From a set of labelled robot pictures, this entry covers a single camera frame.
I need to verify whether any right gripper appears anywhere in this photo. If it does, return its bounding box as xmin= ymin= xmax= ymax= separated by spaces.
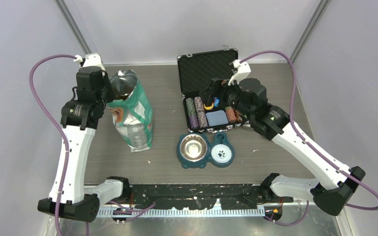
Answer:
xmin=199 ymin=75 xmax=253 ymax=120

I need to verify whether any green pet food bag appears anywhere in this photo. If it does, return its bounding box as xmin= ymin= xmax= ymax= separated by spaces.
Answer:
xmin=108 ymin=70 xmax=154 ymax=152

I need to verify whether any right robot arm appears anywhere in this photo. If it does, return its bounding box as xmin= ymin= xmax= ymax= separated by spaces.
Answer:
xmin=199 ymin=78 xmax=366 ymax=216

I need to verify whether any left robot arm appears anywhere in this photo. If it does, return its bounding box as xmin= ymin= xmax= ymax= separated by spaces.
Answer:
xmin=37 ymin=66 xmax=131 ymax=223

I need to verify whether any teal double pet bowl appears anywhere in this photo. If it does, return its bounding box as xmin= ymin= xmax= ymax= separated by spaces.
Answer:
xmin=176 ymin=132 xmax=235 ymax=169

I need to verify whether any blue small blind button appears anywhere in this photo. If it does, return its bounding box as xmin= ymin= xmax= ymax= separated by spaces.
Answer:
xmin=213 ymin=97 xmax=220 ymax=107

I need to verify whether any yellow big blind button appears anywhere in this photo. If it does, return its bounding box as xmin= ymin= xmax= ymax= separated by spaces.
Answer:
xmin=204 ymin=104 xmax=214 ymax=110

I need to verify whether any black poker chip case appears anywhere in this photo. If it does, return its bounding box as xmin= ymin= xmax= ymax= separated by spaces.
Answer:
xmin=177 ymin=48 xmax=248 ymax=133

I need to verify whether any blue card deck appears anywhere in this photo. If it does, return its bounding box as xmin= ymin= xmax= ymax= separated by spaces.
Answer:
xmin=206 ymin=110 xmax=228 ymax=126

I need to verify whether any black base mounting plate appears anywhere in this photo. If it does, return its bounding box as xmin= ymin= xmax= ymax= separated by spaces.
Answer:
xmin=112 ymin=183 xmax=293 ymax=210

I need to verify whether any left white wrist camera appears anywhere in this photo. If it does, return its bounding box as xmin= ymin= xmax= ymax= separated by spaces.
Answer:
xmin=73 ymin=53 xmax=105 ymax=71

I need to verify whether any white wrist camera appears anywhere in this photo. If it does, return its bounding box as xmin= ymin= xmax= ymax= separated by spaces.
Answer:
xmin=73 ymin=53 xmax=105 ymax=71
xmin=228 ymin=59 xmax=251 ymax=86

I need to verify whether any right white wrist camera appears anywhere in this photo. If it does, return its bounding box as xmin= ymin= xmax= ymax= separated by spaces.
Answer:
xmin=228 ymin=59 xmax=251 ymax=86

